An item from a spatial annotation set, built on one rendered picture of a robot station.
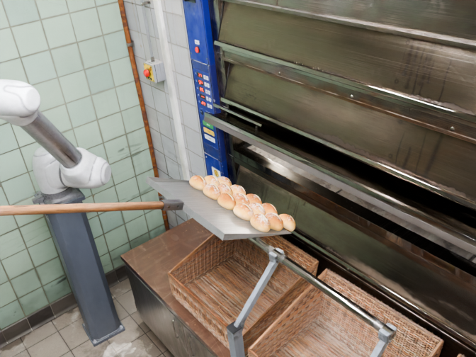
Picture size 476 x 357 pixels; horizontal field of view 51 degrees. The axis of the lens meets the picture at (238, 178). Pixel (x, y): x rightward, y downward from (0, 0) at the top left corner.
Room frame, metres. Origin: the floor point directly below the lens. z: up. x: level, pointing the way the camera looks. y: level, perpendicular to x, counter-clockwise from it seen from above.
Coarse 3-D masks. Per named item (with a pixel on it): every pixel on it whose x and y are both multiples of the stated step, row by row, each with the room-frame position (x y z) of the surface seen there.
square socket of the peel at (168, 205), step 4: (160, 200) 1.56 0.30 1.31; (164, 200) 1.56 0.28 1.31; (168, 200) 1.57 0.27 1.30; (172, 200) 1.58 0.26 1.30; (176, 200) 1.59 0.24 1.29; (180, 200) 1.59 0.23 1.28; (164, 204) 1.54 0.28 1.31; (168, 204) 1.55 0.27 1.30; (172, 204) 1.56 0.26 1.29; (176, 204) 1.57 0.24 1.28; (180, 204) 1.58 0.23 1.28; (164, 208) 1.54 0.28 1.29; (168, 208) 1.54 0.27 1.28; (172, 208) 1.55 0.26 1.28; (176, 208) 1.57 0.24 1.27; (180, 208) 1.57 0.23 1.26
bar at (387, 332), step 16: (256, 240) 1.44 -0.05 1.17; (272, 256) 1.35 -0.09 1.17; (272, 272) 1.34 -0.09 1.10; (304, 272) 1.24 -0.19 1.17; (256, 288) 1.31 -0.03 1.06; (320, 288) 1.17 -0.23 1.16; (352, 304) 1.08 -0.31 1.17; (240, 320) 1.25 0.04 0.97; (368, 320) 1.02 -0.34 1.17; (240, 336) 1.23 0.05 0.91; (384, 336) 0.96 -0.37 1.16; (240, 352) 1.22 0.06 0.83
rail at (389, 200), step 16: (208, 112) 2.05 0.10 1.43; (240, 128) 1.85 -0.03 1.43; (272, 144) 1.69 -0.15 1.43; (304, 160) 1.55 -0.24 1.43; (336, 176) 1.42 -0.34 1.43; (368, 192) 1.31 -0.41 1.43; (400, 208) 1.21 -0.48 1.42; (432, 224) 1.13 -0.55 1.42; (448, 224) 1.10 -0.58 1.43; (464, 240) 1.04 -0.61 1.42
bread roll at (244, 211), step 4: (240, 204) 1.65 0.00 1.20; (244, 204) 1.65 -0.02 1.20; (236, 208) 1.64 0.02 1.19; (240, 208) 1.62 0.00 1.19; (244, 208) 1.62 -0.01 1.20; (248, 208) 1.62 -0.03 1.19; (236, 212) 1.62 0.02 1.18; (240, 212) 1.61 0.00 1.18; (244, 212) 1.60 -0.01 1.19; (248, 212) 1.60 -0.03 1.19; (252, 212) 1.61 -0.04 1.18; (240, 216) 1.60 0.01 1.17; (244, 216) 1.59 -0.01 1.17; (248, 216) 1.59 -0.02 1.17; (248, 220) 1.59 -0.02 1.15
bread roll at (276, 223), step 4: (272, 212) 1.62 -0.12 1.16; (268, 216) 1.59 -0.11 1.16; (272, 216) 1.59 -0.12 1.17; (276, 216) 1.58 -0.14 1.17; (272, 220) 1.57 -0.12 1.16; (276, 220) 1.56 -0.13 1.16; (280, 220) 1.57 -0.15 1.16; (272, 224) 1.56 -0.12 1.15; (276, 224) 1.55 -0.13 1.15; (280, 224) 1.55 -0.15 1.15; (272, 228) 1.55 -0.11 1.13; (276, 228) 1.55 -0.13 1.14; (280, 228) 1.55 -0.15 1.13
